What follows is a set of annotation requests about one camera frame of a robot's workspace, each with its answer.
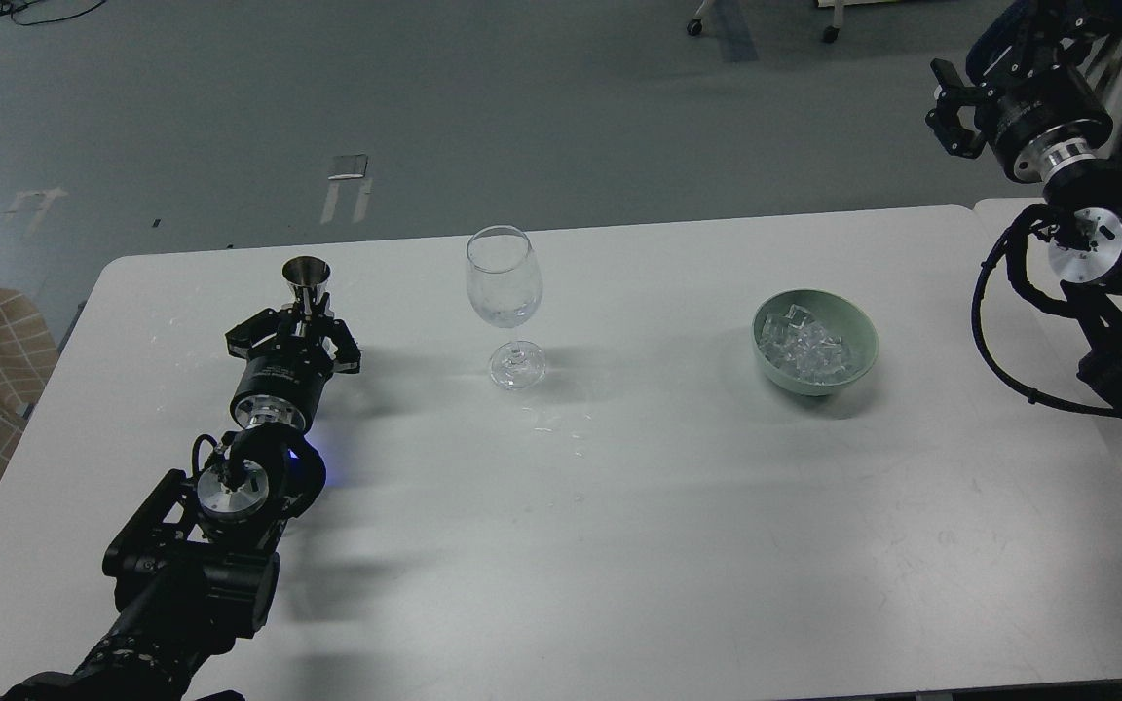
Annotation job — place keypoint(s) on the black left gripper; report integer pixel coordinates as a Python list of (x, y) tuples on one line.
[(284, 376)]

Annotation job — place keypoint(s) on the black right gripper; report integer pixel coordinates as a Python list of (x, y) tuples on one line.
[(1031, 90)]

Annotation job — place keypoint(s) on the steel cocktail jigger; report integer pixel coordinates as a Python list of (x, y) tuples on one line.
[(307, 278)]

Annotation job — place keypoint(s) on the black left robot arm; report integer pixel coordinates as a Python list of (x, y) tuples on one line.
[(196, 567)]

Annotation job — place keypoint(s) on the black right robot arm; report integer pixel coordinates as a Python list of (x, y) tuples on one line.
[(1064, 257)]

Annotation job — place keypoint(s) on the clear wine glass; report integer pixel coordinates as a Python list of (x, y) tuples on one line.
[(504, 286)]

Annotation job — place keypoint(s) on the clear ice cubes pile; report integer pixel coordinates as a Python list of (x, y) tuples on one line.
[(804, 348)]

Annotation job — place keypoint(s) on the green bowl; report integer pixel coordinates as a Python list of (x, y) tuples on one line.
[(840, 315)]

